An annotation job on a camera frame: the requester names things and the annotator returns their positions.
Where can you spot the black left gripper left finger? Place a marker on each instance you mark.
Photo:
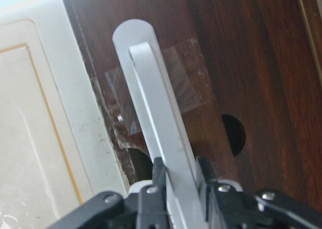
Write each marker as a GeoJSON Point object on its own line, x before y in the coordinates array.
{"type": "Point", "coordinates": [144, 209]}

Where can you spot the cream plastic storage box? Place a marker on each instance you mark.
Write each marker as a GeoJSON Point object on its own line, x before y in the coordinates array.
{"type": "Point", "coordinates": [55, 150]}

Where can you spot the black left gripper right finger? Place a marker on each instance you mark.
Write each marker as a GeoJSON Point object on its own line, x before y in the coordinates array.
{"type": "Point", "coordinates": [224, 206]}

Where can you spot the dark wooden drawer cabinet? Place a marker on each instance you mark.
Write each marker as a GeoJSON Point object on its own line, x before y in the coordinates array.
{"type": "Point", "coordinates": [247, 78]}

